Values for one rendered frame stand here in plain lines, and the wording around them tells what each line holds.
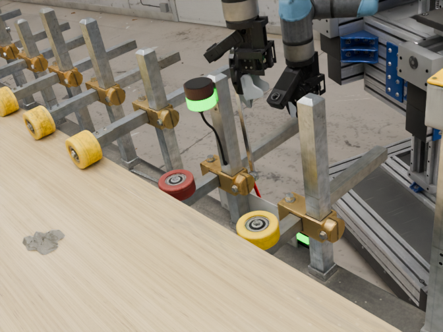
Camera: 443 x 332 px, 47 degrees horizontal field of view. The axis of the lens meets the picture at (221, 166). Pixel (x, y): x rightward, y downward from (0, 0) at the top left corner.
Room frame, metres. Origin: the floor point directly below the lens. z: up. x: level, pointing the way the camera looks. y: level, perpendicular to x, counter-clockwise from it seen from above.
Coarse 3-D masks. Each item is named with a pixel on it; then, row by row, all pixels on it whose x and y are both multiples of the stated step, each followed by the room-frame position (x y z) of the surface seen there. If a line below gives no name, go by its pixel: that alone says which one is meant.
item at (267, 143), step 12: (276, 132) 1.13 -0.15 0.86; (288, 132) 1.14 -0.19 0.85; (252, 144) 1.09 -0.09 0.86; (264, 144) 1.08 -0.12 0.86; (276, 144) 1.11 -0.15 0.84; (252, 156) 1.06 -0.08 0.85; (204, 180) 0.98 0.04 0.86; (216, 180) 0.98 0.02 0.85; (204, 192) 0.96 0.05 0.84; (192, 204) 0.94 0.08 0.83
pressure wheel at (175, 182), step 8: (168, 176) 0.96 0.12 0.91; (176, 176) 0.94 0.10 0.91; (184, 176) 0.95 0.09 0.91; (192, 176) 0.94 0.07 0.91; (160, 184) 0.93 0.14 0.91; (168, 184) 0.92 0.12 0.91; (176, 184) 0.92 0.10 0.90; (184, 184) 0.91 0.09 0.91; (192, 184) 0.92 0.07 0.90; (168, 192) 0.90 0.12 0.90; (176, 192) 0.90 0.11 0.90; (184, 192) 0.90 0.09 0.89; (192, 192) 0.91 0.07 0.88
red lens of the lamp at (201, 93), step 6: (210, 78) 0.97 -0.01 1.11; (210, 84) 0.94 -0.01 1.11; (186, 90) 0.94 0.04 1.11; (192, 90) 0.93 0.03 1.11; (198, 90) 0.92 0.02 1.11; (204, 90) 0.93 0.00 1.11; (210, 90) 0.94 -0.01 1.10; (186, 96) 0.94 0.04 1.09; (192, 96) 0.93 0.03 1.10; (198, 96) 0.93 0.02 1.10; (204, 96) 0.93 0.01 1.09
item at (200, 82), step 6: (192, 78) 0.98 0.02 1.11; (198, 78) 0.97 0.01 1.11; (204, 78) 0.97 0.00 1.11; (186, 84) 0.96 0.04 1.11; (192, 84) 0.95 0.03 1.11; (198, 84) 0.94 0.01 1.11; (204, 84) 0.94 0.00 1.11; (210, 96) 0.94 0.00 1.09; (216, 102) 0.96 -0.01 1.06; (210, 108) 0.97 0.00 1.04; (216, 108) 0.96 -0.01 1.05; (204, 120) 0.95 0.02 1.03; (210, 126) 0.96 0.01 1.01; (216, 132) 0.96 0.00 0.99; (222, 150) 0.96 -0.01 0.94; (222, 156) 0.96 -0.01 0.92
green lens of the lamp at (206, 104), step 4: (212, 96) 0.94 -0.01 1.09; (188, 100) 0.94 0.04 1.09; (204, 100) 0.93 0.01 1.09; (208, 100) 0.93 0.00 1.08; (212, 100) 0.94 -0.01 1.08; (188, 104) 0.94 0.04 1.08; (192, 104) 0.93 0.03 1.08; (196, 104) 0.93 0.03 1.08; (200, 104) 0.92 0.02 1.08; (204, 104) 0.93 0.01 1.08; (208, 104) 0.93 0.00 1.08; (212, 104) 0.93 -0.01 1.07; (192, 108) 0.93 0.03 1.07; (196, 108) 0.93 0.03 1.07; (200, 108) 0.93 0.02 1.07; (204, 108) 0.93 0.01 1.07; (208, 108) 0.93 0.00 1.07
